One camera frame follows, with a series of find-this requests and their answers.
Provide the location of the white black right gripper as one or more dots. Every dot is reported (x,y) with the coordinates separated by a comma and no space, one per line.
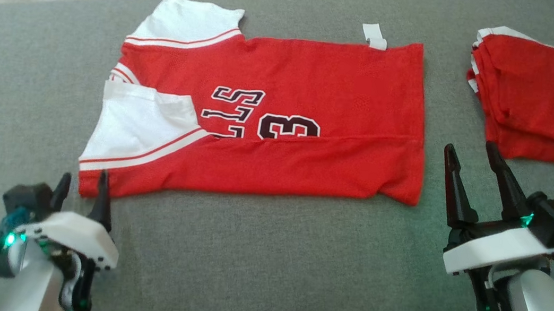
(495,248)

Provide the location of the red shorts with white stripe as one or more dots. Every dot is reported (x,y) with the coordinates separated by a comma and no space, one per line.
(536,98)

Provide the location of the red jersey with white sleeves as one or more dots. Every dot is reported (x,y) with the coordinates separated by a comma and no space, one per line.
(319,81)

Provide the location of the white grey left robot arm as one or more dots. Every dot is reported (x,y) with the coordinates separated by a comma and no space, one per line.
(33,278)

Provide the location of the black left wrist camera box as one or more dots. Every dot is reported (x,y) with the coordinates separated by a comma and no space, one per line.
(30,198)

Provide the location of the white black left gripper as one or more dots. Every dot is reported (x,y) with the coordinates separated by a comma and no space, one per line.
(78,239)

